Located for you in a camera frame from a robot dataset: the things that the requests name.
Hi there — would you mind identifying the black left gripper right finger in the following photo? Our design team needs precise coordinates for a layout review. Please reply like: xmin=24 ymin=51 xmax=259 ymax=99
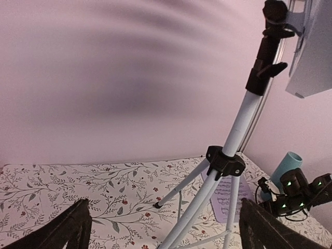
xmin=239 ymin=198 xmax=321 ymax=249

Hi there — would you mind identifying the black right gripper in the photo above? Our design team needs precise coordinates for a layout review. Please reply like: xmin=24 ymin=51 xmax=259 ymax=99
xmin=259 ymin=200 xmax=280 ymax=215

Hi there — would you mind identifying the teal cup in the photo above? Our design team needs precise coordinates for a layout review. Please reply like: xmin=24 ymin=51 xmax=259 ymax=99
xmin=258 ymin=151 xmax=303 ymax=201

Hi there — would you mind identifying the floral patterned table mat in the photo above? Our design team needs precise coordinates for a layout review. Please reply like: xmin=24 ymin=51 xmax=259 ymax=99
xmin=0 ymin=153 xmax=332 ymax=249

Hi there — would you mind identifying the light blue music stand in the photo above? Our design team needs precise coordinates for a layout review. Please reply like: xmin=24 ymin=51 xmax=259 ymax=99
xmin=155 ymin=1 xmax=331 ymax=248

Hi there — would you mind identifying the purple sheet music page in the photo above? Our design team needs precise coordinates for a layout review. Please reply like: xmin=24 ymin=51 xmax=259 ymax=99
xmin=210 ymin=175 xmax=254 ymax=224

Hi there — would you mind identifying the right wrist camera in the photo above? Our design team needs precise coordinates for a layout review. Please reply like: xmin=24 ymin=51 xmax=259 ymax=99
xmin=258 ymin=177 xmax=282 ymax=201

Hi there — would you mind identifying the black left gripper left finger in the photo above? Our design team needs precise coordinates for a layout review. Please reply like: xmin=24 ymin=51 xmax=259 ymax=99
xmin=5 ymin=199 xmax=92 ymax=249

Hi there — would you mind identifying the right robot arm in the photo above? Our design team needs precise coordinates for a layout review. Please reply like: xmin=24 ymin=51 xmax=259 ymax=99
xmin=258 ymin=168 xmax=331 ymax=217

